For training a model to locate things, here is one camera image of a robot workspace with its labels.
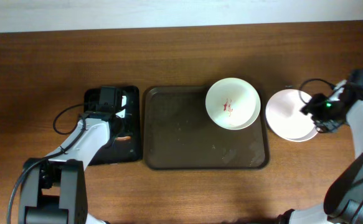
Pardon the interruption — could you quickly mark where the green orange sponge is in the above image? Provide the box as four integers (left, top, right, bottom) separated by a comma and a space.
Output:
115, 136, 131, 141

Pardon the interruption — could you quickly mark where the white plate red stain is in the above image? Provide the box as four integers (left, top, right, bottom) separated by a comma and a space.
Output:
265, 89, 316, 137

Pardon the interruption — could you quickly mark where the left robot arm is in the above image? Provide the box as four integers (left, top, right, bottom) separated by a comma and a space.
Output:
6, 93, 129, 223

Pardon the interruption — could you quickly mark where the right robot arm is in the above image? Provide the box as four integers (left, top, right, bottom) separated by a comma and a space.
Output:
276, 80, 363, 223

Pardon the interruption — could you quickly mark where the small black tray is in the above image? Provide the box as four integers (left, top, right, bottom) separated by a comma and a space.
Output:
84, 86, 143, 166

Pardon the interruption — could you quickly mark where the white clean plate aside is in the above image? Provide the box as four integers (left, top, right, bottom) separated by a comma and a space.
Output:
282, 129, 318, 142

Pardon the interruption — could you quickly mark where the large brown tray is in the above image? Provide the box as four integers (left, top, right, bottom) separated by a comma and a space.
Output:
143, 86, 270, 170

